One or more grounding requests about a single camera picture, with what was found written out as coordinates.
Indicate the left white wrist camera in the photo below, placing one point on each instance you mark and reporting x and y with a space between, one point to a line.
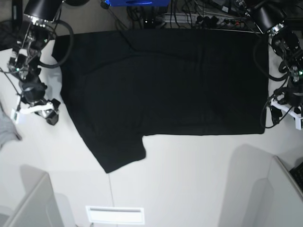
298 121

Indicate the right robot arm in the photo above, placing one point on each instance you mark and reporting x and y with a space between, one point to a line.
25 64

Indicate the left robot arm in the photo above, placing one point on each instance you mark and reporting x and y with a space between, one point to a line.
269 18

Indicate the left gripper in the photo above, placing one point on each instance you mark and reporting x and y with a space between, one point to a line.
285 101

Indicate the black T-shirt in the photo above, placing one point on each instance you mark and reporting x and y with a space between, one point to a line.
120 86

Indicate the black panel at left top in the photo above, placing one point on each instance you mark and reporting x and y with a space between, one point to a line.
16 14

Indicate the black keyboard at right edge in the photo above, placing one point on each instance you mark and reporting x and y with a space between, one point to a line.
297 174

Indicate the blue box at top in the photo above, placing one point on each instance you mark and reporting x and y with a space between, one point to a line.
125 3

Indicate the grey cloth at left edge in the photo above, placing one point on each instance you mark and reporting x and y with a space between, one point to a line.
8 131

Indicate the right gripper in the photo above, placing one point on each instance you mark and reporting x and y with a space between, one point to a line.
33 94

